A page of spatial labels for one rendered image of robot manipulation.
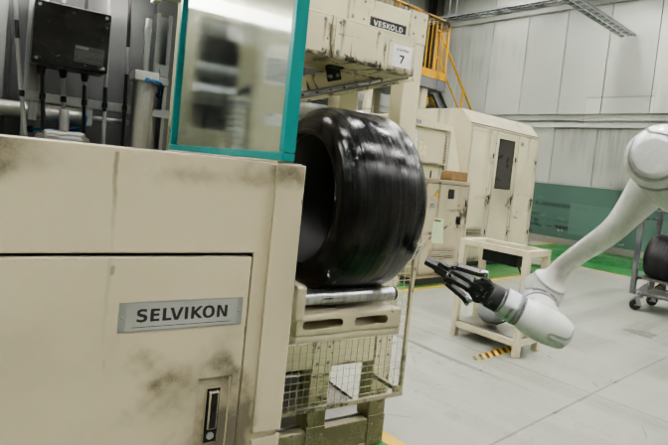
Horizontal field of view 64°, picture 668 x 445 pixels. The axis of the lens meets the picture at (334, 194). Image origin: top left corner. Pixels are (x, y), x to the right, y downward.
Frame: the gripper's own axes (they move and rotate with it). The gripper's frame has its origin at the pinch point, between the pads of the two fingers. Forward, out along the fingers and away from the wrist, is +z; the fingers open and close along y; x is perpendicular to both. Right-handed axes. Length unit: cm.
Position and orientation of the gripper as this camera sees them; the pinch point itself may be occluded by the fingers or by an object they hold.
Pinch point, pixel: (436, 265)
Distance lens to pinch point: 159.4
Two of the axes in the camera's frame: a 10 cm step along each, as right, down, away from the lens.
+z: -8.7, -4.7, 1.6
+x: 3.5, -3.5, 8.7
